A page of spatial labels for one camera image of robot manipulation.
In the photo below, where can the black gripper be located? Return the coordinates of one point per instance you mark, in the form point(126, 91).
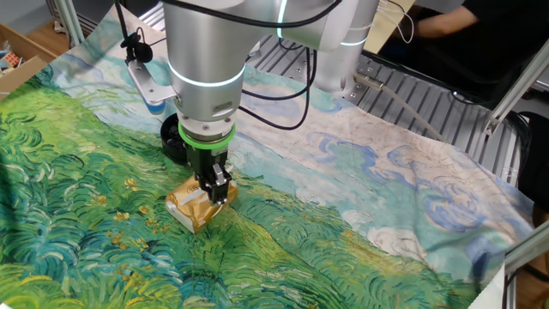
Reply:
point(206, 161)

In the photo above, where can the white paper napkin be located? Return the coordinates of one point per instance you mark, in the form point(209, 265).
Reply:
point(191, 196)

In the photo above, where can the bare person forearm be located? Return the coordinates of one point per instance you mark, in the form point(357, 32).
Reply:
point(446, 23)

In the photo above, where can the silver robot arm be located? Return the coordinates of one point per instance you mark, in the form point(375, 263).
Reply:
point(206, 51)

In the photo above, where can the gold tissue pack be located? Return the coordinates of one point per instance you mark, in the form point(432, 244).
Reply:
point(193, 212)

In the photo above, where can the black round container of stones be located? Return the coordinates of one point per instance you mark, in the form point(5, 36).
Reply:
point(171, 141)

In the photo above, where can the painted landscape print tablecloth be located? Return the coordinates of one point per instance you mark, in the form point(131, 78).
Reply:
point(321, 193)

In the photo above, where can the brown cardboard box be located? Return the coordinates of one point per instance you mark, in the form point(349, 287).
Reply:
point(21, 75)

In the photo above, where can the tan cardboard sheet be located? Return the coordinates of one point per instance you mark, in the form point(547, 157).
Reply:
point(386, 30)

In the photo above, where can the Rubik's cube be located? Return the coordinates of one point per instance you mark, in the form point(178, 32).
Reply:
point(12, 59)

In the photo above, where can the black shirt torso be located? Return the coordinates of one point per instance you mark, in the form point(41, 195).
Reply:
point(506, 43)

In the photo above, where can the wrist camera with blue end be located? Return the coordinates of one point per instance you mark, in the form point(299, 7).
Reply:
point(156, 107)

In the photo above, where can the silver camera mount bracket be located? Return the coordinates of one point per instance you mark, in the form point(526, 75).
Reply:
point(148, 81)

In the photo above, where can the aluminium frame post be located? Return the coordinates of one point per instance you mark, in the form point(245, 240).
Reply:
point(527, 249)
point(514, 90)
point(70, 21)

